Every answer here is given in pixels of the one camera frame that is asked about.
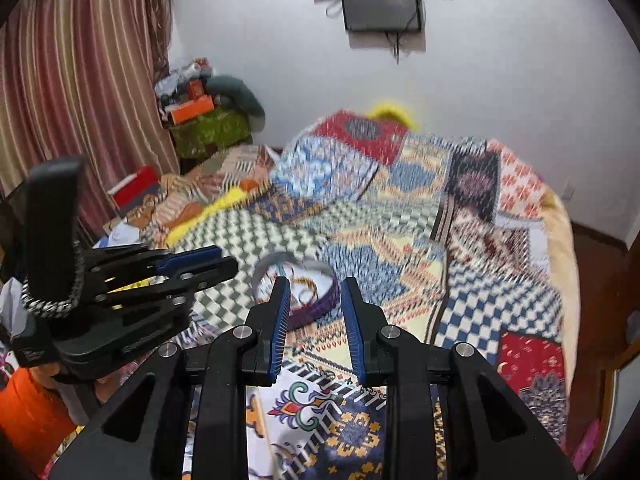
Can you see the striped red curtain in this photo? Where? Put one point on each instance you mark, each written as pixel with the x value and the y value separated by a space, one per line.
pixel 75 85

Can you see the red and white box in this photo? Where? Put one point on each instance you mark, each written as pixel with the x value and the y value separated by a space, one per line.
pixel 131 191

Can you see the pile of clutter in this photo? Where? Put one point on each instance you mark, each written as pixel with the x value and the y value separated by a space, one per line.
pixel 175 80

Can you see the small red box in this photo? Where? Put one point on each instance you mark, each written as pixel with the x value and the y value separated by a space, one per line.
pixel 196 90

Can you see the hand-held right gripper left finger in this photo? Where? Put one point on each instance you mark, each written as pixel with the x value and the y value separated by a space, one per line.
pixel 280 330

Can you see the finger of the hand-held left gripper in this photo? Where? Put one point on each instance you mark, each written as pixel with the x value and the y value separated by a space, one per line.
pixel 192 259
pixel 212 272

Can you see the orange flat box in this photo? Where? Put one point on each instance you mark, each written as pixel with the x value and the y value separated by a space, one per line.
pixel 192 110

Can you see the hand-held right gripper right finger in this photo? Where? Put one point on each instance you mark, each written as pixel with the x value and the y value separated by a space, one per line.
pixel 352 330

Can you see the small black wall monitor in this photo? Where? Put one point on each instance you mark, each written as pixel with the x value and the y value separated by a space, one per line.
pixel 382 7

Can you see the purple heart-shaped tin box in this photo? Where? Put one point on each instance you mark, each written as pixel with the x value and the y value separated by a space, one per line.
pixel 315 310

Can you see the yellow cloth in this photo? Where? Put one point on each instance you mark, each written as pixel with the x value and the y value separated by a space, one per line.
pixel 215 206

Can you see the yellow plastic object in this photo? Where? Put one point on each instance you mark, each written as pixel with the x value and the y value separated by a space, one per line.
pixel 395 112

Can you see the patchwork printed blanket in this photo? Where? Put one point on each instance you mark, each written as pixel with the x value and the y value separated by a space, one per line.
pixel 400 240

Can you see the orange patterned quilt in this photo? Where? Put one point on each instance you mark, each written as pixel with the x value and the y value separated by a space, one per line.
pixel 200 180

